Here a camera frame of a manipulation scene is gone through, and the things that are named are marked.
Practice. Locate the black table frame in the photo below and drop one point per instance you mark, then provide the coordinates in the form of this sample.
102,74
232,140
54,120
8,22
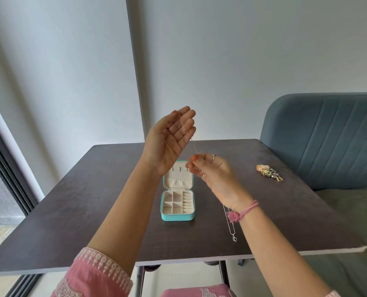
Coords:
223,272

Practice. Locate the person's left middle finger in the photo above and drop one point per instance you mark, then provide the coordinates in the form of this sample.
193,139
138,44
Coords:
188,119

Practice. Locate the person's right hand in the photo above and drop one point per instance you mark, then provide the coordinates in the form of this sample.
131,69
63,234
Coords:
222,179

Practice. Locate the blue upholstered sofa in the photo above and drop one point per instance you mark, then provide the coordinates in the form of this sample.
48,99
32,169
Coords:
325,142

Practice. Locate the person's left hand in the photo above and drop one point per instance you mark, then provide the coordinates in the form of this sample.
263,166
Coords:
161,142

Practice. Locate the person's right thumb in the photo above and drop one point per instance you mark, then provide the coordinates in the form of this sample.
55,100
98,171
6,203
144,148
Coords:
195,168

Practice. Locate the pile of colourful earrings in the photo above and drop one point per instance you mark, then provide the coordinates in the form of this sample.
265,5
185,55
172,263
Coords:
268,173

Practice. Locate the teal jewelry box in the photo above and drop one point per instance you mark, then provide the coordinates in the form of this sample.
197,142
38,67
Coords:
177,197

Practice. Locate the pink embroidered garment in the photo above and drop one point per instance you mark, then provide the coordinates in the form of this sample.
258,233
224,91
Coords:
93,275

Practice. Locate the person's left little finger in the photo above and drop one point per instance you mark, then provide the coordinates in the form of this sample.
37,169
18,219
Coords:
185,139

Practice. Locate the black sliding door frame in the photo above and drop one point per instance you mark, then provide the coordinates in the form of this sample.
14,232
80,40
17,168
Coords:
7,170

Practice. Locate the person's left forearm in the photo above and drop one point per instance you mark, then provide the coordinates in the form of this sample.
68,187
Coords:
124,213

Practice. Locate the person's right forearm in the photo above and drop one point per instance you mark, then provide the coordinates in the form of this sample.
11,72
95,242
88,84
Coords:
279,253

